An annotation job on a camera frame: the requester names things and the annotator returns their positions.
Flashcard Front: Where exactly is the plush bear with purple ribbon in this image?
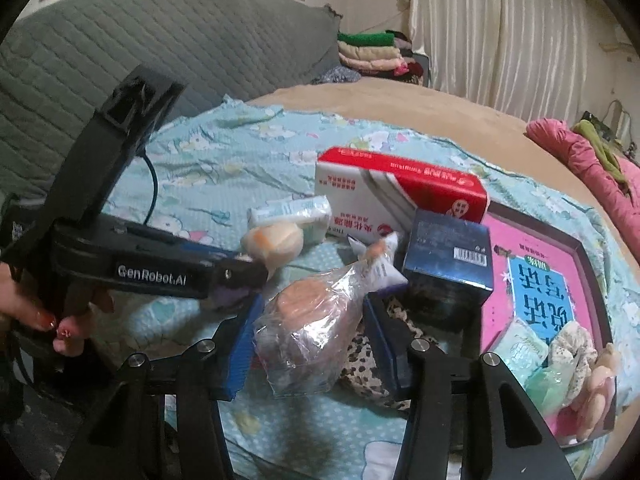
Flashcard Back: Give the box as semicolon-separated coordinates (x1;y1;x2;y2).
207;222;306;311

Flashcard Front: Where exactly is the person's left hand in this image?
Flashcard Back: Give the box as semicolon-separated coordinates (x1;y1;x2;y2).
0;260;116;358

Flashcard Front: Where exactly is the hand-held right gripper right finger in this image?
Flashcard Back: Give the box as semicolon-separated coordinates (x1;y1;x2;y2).
364;295;576;480

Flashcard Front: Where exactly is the white printed sachet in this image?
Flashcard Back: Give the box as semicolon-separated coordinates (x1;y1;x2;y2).
350;232;410;295

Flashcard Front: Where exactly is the light blue cartoon printed blanket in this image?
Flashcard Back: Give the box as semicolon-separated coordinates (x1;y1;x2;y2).
97;97;640;480

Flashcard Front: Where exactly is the green garment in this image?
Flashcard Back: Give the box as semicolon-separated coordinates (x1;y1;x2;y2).
572;120;633;196

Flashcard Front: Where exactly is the cluttered side table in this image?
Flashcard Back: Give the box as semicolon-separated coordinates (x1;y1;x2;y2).
580;100;640;161

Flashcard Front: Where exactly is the beige bed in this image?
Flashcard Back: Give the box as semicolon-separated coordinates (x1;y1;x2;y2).
250;77;640;411

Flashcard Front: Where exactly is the white floral scrunchie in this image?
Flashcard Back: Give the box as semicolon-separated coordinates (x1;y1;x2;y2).
547;322;598;406

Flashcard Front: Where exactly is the leopard print scrunchie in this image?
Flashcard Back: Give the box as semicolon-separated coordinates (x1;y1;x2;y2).
336;296;443;411

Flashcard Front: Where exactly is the peach puff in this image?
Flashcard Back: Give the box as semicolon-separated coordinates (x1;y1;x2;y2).
252;262;373;398

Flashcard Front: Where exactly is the green print tissue packet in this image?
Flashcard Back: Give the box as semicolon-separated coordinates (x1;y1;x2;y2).
487;320;551;376

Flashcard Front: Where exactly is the dark patterned cloth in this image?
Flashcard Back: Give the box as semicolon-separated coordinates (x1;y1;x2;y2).
312;65;363;86

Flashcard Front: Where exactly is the green sponge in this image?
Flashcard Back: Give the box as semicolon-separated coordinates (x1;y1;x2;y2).
525;355;576;416

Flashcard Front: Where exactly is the small orange toy packet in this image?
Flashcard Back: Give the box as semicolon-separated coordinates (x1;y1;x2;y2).
357;237;401;267

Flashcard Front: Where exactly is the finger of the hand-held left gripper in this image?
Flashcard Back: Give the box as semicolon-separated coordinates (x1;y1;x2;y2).
117;222;256;263
212;260;271;295

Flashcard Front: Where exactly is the cream plush toy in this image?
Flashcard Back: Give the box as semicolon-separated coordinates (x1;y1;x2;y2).
570;342;626;438

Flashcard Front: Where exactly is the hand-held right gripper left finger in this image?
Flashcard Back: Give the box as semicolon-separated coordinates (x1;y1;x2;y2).
55;292;266;480

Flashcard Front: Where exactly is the pink quilt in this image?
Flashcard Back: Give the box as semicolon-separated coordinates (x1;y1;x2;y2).
525;117;640;256

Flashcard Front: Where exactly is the dark blue box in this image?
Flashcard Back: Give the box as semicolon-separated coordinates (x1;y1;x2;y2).
401;208;496;333

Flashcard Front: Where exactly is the pink children's book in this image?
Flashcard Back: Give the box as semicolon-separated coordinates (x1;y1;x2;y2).
480;212;613;446

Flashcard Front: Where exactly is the white pleated curtain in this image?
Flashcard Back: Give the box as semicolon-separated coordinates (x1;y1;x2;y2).
407;0;601;116

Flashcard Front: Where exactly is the white wrapped tissue pack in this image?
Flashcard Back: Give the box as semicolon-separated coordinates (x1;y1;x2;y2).
248;196;333;247

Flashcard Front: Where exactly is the stack of folded clothes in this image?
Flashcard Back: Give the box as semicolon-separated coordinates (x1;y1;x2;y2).
337;30;431;86

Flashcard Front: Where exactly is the grey quilted headboard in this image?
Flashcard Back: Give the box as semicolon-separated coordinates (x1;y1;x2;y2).
0;0;341;221

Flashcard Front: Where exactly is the black cable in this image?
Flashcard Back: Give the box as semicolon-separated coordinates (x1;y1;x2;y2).
142;152;161;226

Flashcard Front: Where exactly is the red and white tissue box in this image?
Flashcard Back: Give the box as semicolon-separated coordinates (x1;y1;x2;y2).
314;146;491;241

